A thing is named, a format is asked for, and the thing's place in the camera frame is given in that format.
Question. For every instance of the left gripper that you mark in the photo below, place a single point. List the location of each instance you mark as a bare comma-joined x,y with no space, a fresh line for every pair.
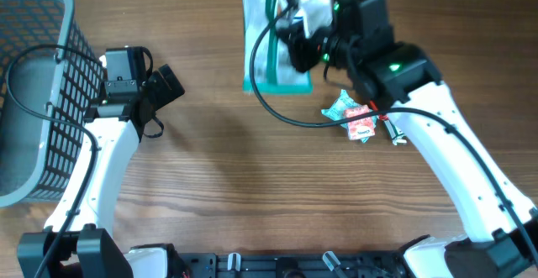
166,94

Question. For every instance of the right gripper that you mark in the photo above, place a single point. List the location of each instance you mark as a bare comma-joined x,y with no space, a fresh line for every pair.
303,61

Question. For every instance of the light teal sachet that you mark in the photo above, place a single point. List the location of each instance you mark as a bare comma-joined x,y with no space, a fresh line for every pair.
343,102

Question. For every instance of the large green white packet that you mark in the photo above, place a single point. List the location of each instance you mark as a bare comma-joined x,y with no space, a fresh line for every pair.
273,71

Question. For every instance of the pink tissue pack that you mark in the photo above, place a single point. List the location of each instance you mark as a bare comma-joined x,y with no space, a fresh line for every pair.
360,129

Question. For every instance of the red chocolate bar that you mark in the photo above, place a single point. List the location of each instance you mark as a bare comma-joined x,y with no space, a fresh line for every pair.
380,114

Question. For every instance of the green white gum pack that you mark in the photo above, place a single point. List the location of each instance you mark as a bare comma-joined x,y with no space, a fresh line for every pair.
397,135

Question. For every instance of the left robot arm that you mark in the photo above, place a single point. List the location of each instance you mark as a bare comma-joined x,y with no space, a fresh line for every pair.
77,240

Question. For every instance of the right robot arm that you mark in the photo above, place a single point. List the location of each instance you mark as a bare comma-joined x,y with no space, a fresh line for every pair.
500,222

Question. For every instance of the grey plastic mesh basket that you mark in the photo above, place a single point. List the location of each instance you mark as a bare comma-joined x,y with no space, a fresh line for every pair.
48,75

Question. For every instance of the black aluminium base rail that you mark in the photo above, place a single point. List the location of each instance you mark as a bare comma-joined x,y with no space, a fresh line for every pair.
375,264

